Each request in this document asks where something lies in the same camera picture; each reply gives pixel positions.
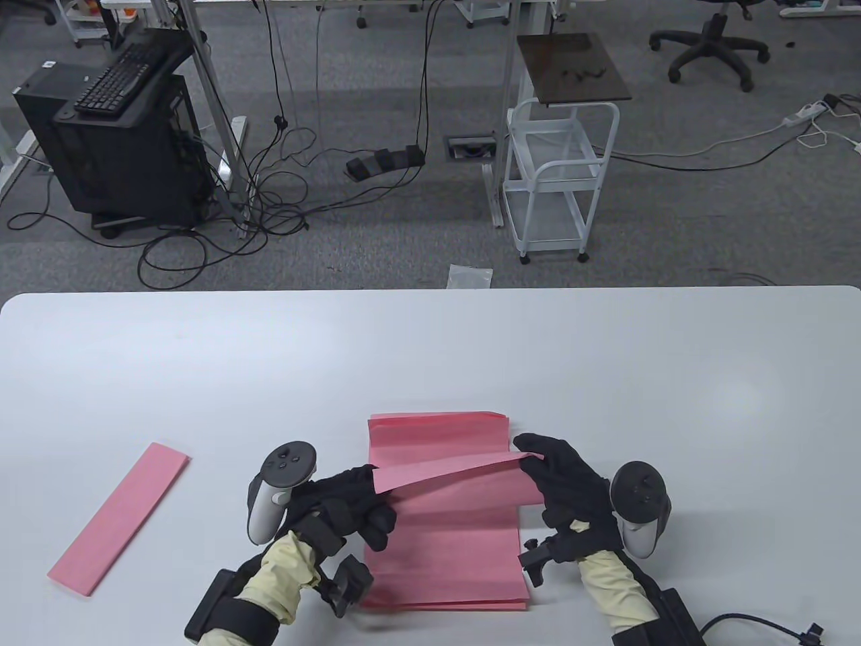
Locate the person's left hand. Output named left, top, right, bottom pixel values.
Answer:
left=286, top=464, right=398, bottom=556

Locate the person's right hand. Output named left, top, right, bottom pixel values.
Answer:
left=513, top=433, right=620, bottom=563

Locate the person's left forearm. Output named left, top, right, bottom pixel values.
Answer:
left=202, top=530, right=322, bottom=646

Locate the black forearm sensor box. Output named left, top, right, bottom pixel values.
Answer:
left=185, top=569, right=244, bottom=643
left=656, top=589, right=707, bottom=646

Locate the person's right forearm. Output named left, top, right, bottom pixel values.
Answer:
left=575, top=550, right=657, bottom=637

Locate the grey black hand controller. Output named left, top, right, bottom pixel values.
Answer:
left=609, top=461, right=672, bottom=559
left=247, top=441, right=318, bottom=544

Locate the clear plastic bag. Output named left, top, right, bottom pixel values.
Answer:
left=448, top=264, right=494, bottom=290

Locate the black foot pedal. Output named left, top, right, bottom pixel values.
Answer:
left=345, top=145, right=426, bottom=181

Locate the metal floor socket box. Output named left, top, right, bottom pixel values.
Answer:
left=444, top=135, right=498, bottom=162

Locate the black computer tower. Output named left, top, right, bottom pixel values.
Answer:
left=13, top=64, right=215, bottom=233

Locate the dark brown board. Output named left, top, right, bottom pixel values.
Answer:
left=516, top=32, right=633, bottom=108

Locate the white metal desk leg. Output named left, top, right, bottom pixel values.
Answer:
left=481, top=0, right=527, bottom=229

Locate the grey metal desk leg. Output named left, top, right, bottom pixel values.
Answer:
left=151, top=0, right=251, bottom=242

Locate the white power strip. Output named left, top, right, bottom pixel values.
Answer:
left=782, top=101, right=829, bottom=130

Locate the black office chair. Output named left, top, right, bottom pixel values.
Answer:
left=649, top=0, right=771, bottom=93

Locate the black keyboard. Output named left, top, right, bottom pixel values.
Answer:
left=74, top=42, right=174, bottom=115

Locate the white storage trolley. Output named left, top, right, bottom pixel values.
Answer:
left=54, top=0, right=118, bottom=48

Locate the black forearm strap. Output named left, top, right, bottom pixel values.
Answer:
left=202, top=598, right=282, bottom=646
left=611, top=619, right=673, bottom=646

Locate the white wire cart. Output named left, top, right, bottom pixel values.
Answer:
left=503, top=98, right=621, bottom=264

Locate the black sensor cable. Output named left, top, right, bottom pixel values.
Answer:
left=700, top=612, right=826, bottom=646

